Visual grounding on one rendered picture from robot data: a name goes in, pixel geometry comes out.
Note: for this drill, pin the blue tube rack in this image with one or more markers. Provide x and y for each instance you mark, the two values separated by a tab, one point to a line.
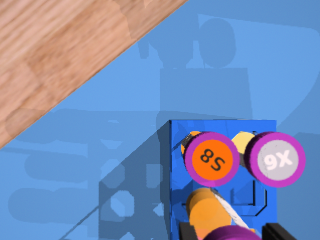
245	192

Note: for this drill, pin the blue bench mat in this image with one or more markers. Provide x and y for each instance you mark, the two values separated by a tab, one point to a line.
96	166

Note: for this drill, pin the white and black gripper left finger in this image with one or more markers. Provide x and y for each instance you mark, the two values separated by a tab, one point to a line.
187	231

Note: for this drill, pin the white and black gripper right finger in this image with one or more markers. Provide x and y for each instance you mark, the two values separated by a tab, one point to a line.
274	231

